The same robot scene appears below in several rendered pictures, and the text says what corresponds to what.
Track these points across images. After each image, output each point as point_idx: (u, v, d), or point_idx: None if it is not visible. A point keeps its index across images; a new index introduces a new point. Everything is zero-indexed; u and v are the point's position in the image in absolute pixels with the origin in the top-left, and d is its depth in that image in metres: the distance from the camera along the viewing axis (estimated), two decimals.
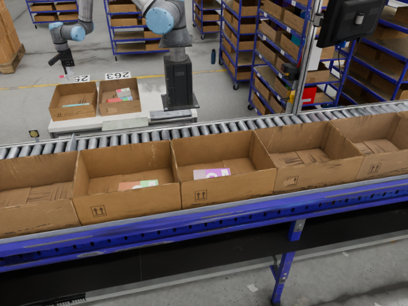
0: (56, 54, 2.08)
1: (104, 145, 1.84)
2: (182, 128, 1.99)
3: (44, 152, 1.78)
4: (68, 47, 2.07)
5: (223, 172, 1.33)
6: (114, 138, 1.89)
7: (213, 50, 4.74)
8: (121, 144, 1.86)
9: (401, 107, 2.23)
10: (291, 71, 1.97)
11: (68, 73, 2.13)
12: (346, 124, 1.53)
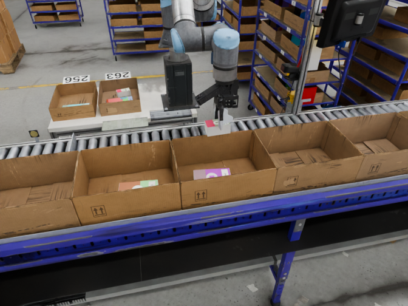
0: (212, 86, 1.18)
1: (104, 145, 1.84)
2: (182, 128, 1.99)
3: (44, 152, 1.78)
4: (236, 74, 1.15)
5: (223, 172, 1.33)
6: (114, 138, 1.89)
7: (213, 50, 4.74)
8: (121, 144, 1.86)
9: (401, 107, 2.23)
10: (291, 71, 1.97)
11: (224, 119, 1.22)
12: (346, 124, 1.53)
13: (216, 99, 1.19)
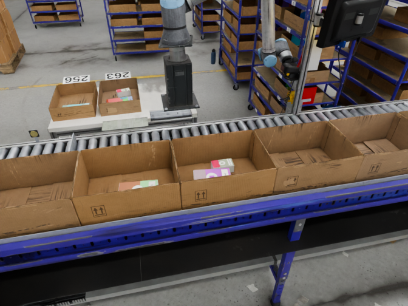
0: (288, 59, 2.11)
1: (104, 145, 1.84)
2: (182, 128, 1.99)
3: (44, 152, 1.78)
4: None
5: (223, 172, 1.33)
6: (114, 138, 1.89)
7: (213, 50, 4.74)
8: (121, 144, 1.86)
9: (401, 107, 2.23)
10: (291, 71, 1.97)
11: None
12: (346, 124, 1.53)
13: None
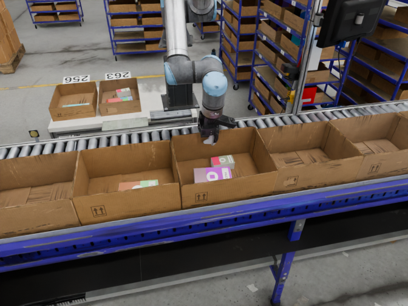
0: (222, 119, 1.28)
1: (104, 145, 1.84)
2: (182, 128, 1.99)
3: (44, 152, 1.78)
4: (201, 110, 1.24)
5: (224, 170, 1.31)
6: (114, 138, 1.89)
7: (213, 50, 4.74)
8: (121, 144, 1.86)
9: (401, 107, 2.23)
10: (291, 71, 1.97)
11: None
12: (346, 124, 1.53)
13: None
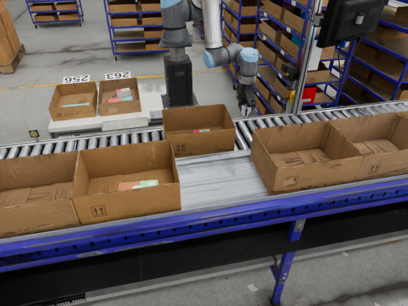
0: (246, 92, 1.61)
1: (104, 145, 1.84)
2: None
3: (44, 152, 1.78)
4: None
5: None
6: (114, 138, 1.89)
7: None
8: (121, 144, 1.86)
9: (401, 107, 2.23)
10: (291, 71, 1.97)
11: None
12: (346, 124, 1.53)
13: None
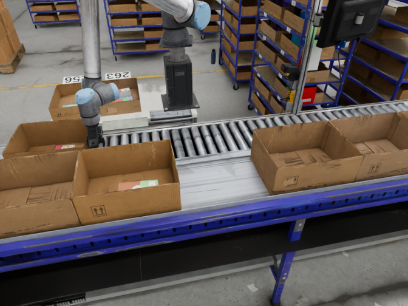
0: (89, 133, 1.56)
1: None
2: None
3: None
4: None
5: None
6: (116, 139, 1.90)
7: (213, 50, 4.74)
8: None
9: (401, 107, 2.23)
10: (291, 71, 1.97)
11: None
12: (346, 124, 1.53)
13: None
